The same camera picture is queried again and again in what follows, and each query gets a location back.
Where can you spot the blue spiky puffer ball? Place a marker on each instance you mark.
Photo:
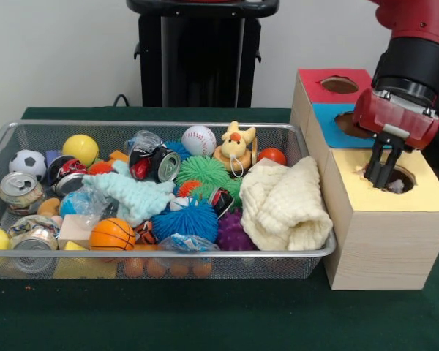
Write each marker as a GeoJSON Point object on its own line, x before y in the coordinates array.
{"type": "Point", "coordinates": [186, 223]}

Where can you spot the dark green table cloth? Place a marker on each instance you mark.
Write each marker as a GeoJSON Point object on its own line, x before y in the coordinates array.
{"type": "Point", "coordinates": [205, 318]}

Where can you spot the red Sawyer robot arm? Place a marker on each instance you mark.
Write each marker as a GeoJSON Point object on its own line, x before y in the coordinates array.
{"type": "Point", "coordinates": [417, 47]}

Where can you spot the yellow ball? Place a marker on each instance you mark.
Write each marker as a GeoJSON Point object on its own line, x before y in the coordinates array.
{"type": "Point", "coordinates": [80, 150]}

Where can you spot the white toy baseball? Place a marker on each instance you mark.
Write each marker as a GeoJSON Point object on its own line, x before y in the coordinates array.
{"type": "Point", "coordinates": [199, 140]}

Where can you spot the light blue muslin cloth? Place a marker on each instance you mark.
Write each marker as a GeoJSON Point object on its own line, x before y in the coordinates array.
{"type": "Point", "coordinates": [139, 197]}

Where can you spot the yellow plush chick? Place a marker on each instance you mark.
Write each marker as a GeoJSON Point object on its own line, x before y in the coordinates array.
{"type": "Point", "coordinates": [235, 146]}

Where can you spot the silver mesh bin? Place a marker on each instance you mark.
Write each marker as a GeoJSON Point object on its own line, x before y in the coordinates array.
{"type": "Point", "coordinates": [168, 253]}

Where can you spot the wooden box with three holes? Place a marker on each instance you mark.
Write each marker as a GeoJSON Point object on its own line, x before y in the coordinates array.
{"type": "Point", "coordinates": [380, 248]}

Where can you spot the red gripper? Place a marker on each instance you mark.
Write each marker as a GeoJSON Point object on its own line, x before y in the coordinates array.
{"type": "Point", "coordinates": [391, 118]}

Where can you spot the black white soccer ball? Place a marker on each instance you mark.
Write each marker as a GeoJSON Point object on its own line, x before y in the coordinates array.
{"type": "Point", "coordinates": [28, 164]}

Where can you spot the green spiky puffer ball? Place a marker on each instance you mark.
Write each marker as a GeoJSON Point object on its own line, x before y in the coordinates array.
{"type": "Point", "coordinates": [202, 172]}

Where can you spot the orange toy basketball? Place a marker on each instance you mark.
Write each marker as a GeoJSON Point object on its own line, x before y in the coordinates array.
{"type": "Point", "coordinates": [112, 235]}

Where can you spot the cream muslin cloth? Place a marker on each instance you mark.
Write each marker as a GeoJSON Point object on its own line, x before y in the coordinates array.
{"type": "Point", "coordinates": [285, 204]}

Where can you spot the polka dot cloth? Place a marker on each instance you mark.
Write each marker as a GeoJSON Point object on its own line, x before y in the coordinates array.
{"type": "Point", "coordinates": [397, 185]}

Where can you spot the red orange ball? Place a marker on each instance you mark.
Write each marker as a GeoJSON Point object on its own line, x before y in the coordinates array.
{"type": "Point", "coordinates": [273, 156]}

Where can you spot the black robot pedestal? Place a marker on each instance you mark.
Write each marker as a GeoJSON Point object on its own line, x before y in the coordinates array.
{"type": "Point", "coordinates": [205, 55]}

